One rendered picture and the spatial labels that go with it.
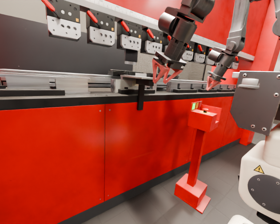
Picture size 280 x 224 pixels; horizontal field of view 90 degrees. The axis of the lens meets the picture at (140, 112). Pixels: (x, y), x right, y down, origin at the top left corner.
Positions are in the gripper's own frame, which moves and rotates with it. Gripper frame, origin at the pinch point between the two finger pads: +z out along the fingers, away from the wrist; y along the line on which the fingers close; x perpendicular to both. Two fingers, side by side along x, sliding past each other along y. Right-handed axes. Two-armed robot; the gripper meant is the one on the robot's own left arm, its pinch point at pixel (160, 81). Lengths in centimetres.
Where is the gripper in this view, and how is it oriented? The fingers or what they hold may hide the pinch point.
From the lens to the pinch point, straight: 53.8
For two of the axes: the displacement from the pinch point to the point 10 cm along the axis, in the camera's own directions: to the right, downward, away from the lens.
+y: -7.8, 1.1, -6.1
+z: -3.4, 7.5, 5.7
